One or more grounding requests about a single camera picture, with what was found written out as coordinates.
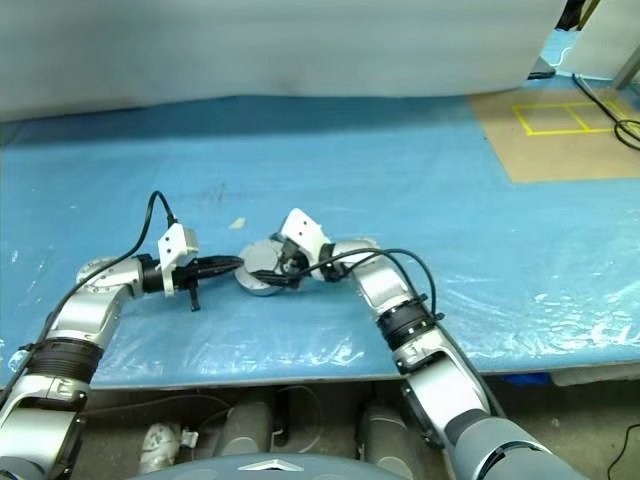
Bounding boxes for white patterned shoe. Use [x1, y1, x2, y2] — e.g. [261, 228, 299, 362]
[138, 422, 181, 475]

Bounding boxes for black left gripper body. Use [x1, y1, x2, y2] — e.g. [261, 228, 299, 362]
[172, 257, 202, 314]

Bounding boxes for blue plastic table cover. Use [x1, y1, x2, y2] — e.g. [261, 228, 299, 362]
[0, 93, 640, 390]

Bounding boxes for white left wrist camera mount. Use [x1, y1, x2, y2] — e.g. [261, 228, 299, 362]
[157, 223, 200, 297]

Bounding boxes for white board panel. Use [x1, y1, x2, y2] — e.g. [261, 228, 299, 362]
[582, 0, 640, 77]

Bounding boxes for black table post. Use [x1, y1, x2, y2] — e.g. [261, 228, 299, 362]
[274, 387, 292, 447]

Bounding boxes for thin beige cable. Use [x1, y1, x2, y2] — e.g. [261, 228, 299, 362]
[127, 385, 322, 451]

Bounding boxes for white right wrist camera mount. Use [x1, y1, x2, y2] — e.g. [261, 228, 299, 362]
[278, 207, 327, 262]

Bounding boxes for thin black floor cable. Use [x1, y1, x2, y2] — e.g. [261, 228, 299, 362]
[607, 424, 640, 480]

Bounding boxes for brown cardboard sheet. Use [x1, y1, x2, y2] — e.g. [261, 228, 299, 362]
[467, 87, 640, 184]

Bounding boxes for aluminium frame pole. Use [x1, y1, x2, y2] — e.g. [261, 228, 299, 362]
[614, 37, 640, 89]

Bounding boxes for grey rounded robot leg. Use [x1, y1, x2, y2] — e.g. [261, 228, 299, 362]
[357, 403, 426, 480]
[222, 401, 275, 456]

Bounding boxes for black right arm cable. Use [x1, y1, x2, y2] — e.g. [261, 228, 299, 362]
[294, 248, 446, 324]

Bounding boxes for white backdrop sheet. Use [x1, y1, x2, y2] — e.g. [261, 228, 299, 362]
[0, 0, 569, 122]

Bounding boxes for grey robot torso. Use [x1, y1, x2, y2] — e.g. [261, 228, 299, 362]
[172, 452, 386, 480]

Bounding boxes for small blue object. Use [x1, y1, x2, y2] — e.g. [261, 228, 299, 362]
[499, 372, 551, 386]

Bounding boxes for black looped floor cable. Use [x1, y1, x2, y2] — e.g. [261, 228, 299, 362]
[572, 73, 640, 150]

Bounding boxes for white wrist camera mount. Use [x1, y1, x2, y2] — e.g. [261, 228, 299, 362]
[278, 207, 327, 262]
[157, 223, 200, 297]

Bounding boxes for silver motor housing with stator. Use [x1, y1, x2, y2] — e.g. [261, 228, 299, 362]
[234, 264, 302, 300]

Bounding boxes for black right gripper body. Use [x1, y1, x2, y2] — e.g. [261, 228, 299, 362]
[276, 238, 314, 281]

